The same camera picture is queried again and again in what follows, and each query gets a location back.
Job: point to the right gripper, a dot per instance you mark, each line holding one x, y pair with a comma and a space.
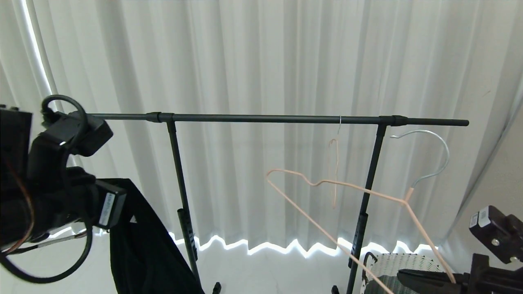
498, 281

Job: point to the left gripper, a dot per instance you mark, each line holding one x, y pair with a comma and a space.
88, 204

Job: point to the black garment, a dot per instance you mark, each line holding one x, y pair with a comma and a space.
151, 253

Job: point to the pink clothes hanger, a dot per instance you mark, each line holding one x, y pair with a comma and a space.
408, 196
335, 192

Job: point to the white laundry basket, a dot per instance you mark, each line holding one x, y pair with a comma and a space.
408, 261

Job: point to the black clothes rack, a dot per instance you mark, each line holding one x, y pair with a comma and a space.
261, 119

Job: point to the white curtain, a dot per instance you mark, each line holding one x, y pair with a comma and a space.
261, 61

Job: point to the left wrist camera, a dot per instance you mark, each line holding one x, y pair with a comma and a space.
81, 134

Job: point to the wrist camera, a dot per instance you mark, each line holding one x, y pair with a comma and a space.
500, 232
81, 134

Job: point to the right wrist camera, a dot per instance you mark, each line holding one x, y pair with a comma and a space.
500, 232

